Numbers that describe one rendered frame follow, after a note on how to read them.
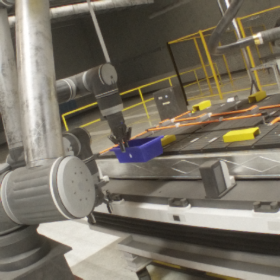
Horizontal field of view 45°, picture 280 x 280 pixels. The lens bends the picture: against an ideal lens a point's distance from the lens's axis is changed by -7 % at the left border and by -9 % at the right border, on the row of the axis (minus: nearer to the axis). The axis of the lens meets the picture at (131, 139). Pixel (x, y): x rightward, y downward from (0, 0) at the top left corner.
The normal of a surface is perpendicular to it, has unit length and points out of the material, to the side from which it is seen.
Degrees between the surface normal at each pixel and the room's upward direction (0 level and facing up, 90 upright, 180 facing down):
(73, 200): 92
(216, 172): 90
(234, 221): 90
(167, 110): 90
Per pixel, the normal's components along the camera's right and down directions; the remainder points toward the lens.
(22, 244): 0.57, -0.05
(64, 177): 0.84, -0.27
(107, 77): 0.76, -0.11
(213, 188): -0.73, 0.34
